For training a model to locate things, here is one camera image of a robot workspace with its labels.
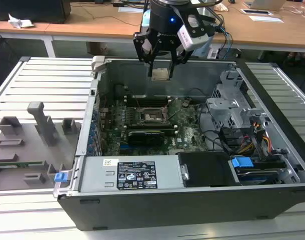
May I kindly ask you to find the silver drive cage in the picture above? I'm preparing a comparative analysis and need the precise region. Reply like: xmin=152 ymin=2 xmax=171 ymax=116
xmin=206 ymin=69 xmax=268 ymax=141

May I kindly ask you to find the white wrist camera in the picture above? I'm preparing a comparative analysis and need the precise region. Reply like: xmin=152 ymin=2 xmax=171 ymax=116
xmin=177 ymin=13 xmax=215 ymax=50

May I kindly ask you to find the wooden desk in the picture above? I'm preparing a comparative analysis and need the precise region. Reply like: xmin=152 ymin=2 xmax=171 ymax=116
xmin=0 ymin=0 xmax=305 ymax=55

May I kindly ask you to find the silver power supply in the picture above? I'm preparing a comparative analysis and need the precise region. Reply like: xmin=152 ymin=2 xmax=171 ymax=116
xmin=76 ymin=154 xmax=183 ymax=193

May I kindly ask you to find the blue disk carrier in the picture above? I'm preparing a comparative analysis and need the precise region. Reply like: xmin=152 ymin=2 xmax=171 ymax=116
xmin=229 ymin=155 xmax=288 ymax=186

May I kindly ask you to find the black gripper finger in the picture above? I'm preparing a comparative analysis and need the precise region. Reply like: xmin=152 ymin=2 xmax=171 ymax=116
xmin=169 ymin=49 xmax=193 ymax=78
xmin=132 ymin=31 xmax=157 ymax=77

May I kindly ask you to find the black computer tower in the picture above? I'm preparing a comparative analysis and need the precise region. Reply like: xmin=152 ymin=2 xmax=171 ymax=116
xmin=0 ymin=0 xmax=72 ymax=25

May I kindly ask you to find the crumpled white paper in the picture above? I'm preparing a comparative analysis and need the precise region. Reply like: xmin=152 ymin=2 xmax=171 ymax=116
xmin=7 ymin=13 xmax=35 ymax=30

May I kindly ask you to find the white paper sheet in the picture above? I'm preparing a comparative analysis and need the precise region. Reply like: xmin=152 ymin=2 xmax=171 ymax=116
xmin=118 ymin=6 xmax=150 ymax=14
xmin=248 ymin=15 xmax=285 ymax=24

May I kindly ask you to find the black plastic duct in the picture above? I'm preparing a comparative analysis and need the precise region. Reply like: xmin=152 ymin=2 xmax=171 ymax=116
xmin=177 ymin=151 xmax=242 ymax=189

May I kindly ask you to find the green motherboard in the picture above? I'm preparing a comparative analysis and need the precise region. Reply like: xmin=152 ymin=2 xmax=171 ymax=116
xmin=98 ymin=96 xmax=210 ymax=156

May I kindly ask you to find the blue cable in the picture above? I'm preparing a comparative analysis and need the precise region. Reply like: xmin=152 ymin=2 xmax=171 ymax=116
xmin=217 ymin=24 xmax=235 ymax=60

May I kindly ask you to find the pale blue teach pendant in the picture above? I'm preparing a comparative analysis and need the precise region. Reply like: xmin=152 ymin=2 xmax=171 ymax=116
xmin=191 ymin=46 xmax=221 ymax=60

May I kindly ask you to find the grey parts rack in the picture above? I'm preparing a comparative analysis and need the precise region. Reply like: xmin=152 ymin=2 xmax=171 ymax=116
xmin=0 ymin=101 xmax=83 ymax=192

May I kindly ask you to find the black open PC case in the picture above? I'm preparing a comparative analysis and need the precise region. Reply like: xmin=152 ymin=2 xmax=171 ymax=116
xmin=53 ymin=56 xmax=305 ymax=232

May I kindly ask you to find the blue case latch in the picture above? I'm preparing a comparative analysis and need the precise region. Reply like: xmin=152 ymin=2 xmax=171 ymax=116
xmin=54 ymin=171 xmax=69 ymax=184

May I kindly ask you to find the green RAM stick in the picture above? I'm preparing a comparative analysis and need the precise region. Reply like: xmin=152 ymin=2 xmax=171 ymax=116
xmin=0 ymin=161 xmax=45 ymax=168
xmin=127 ymin=124 xmax=178 ymax=137

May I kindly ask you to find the black graphics card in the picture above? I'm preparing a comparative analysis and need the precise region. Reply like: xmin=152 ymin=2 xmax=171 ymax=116
xmin=127 ymin=129 xmax=166 ymax=148

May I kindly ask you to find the black cable bracket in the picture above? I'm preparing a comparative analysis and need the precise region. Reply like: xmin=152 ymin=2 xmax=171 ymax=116
xmin=217 ymin=126 xmax=246 ymax=153

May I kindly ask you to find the silver CPU chip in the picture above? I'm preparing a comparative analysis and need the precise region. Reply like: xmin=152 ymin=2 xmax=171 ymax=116
xmin=151 ymin=67 xmax=171 ymax=82

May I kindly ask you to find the yellow power wire bundle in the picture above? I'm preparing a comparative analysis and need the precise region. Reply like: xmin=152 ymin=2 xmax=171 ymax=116
xmin=238 ymin=133 xmax=272 ymax=155

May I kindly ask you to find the silver laptop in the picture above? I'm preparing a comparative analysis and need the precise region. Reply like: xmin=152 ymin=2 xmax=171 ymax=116
xmin=243 ymin=0 xmax=287 ymax=11

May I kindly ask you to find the CPU socket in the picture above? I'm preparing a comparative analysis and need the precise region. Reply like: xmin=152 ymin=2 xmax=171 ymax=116
xmin=138 ymin=106 xmax=173 ymax=125

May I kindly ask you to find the grey case latch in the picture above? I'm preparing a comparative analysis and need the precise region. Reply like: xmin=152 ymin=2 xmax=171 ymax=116
xmin=91 ymin=55 xmax=107 ymax=80

